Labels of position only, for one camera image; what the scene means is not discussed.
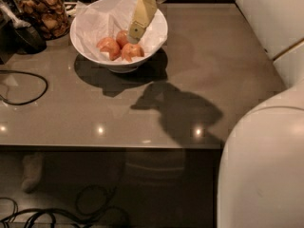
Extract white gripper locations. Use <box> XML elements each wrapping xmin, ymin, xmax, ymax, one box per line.
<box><xmin>127</xmin><ymin>0</ymin><xmax>167</xmax><ymax>44</ymax></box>

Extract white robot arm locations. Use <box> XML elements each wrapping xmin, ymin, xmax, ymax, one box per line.
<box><xmin>217</xmin><ymin>0</ymin><xmax>304</xmax><ymax>228</ymax></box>

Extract white ceramic bowl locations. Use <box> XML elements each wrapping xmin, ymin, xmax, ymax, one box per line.
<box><xmin>69</xmin><ymin>0</ymin><xmax>169</xmax><ymax>74</ymax></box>

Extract white paper liner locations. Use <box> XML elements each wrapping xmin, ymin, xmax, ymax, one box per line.
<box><xmin>74</xmin><ymin>0</ymin><xmax>167</xmax><ymax>64</ymax></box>

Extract glass jar of dried chips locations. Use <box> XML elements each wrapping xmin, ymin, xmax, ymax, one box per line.
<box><xmin>14</xmin><ymin>0</ymin><xmax>70</xmax><ymax>40</ymax></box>

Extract black round appliance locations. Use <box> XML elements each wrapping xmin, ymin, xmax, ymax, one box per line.
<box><xmin>14</xmin><ymin>26</ymin><xmax>47</xmax><ymax>54</ymax></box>

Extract silver spoon handle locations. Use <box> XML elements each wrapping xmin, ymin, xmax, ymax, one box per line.
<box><xmin>0</xmin><ymin>0</ymin><xmax>30</xmax><ymax>29</ymax></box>

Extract black cable on table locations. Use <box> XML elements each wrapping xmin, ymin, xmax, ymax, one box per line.
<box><xmin>0</xmin><ymin>69</ymin><xmax>49</xmax><ymax>106</ymax></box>

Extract black cables on floor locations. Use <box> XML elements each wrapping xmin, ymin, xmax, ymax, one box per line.
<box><xmin>0</xmin><ymin>185</ymin><xmax>130</xmax><ymax>228</ymax></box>

